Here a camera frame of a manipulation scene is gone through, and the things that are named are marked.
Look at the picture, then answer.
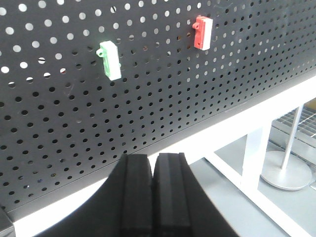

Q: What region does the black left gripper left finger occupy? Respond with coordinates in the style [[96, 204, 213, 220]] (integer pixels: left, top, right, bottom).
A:
[[38, 154, 153, 237]]

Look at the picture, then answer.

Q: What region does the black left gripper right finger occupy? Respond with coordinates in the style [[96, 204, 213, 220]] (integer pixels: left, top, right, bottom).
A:
[[153, 153, 237, 237]]

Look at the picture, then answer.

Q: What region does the silver sign stand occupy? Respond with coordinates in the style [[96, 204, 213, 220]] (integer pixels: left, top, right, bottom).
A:
[[261, 105, 312, 191]]

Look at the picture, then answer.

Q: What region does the white standing desk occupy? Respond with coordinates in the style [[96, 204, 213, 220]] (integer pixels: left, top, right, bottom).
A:
[[12, 74, 316, 237]]

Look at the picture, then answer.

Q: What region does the metal floor grating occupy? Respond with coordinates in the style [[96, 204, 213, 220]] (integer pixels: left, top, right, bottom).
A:
[[267, 106, 316, 175]]

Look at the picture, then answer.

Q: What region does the black perforated pegboard panel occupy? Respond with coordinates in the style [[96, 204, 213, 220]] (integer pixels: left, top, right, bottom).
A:
[[0, 0, 316, 215]]

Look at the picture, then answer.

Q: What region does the green-white rocker switch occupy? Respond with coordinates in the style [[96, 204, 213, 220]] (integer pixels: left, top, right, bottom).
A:
[[96, 40, 121, 81]]

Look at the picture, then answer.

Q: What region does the red-white rocker switch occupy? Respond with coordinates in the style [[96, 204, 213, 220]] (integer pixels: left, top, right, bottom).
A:
[[192, 16, 213, 50]]

